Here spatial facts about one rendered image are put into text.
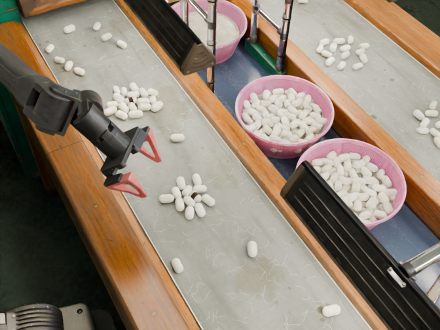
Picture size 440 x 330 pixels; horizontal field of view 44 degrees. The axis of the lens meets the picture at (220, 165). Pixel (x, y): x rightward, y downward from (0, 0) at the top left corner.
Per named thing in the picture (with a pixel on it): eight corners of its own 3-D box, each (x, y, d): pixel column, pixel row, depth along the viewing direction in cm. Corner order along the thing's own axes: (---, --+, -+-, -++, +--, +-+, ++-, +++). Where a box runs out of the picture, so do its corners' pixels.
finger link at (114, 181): (129, 209, 112) (97, 181, 107) (141, 182, 116) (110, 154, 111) (153, 201, 108) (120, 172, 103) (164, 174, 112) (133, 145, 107)
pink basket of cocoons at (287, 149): (294, 184, 143) (298, 160, 136) (214, 135, 154) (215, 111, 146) (345, 127, 157) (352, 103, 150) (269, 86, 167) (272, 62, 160)
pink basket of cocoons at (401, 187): (333, 264, 128) (341, 243, 121) (270, 186, 143) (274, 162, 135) (418, 219, 137) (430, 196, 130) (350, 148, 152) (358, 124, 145)
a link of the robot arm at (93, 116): (66, 125, 101) (88, 105, 100) (66, 110, 107) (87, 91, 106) (93, 149, 105) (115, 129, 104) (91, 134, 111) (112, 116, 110)
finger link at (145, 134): (141, 183, 116) (110, 154, 111) (151, 158, 120) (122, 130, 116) (164, 175, 112) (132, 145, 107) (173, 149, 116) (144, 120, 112)
